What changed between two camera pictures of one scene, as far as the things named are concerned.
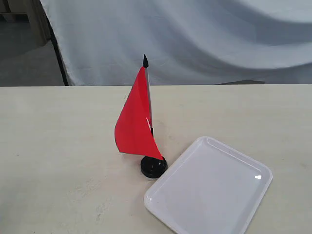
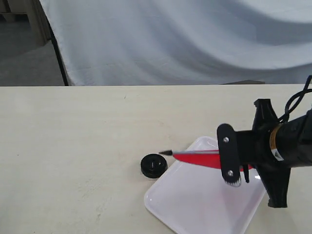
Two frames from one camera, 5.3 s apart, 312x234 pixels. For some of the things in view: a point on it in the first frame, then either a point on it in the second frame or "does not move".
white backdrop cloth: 105,42 does not move
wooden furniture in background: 30,11 does not move
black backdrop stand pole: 58,50 does not move
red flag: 134,131 to 208,158
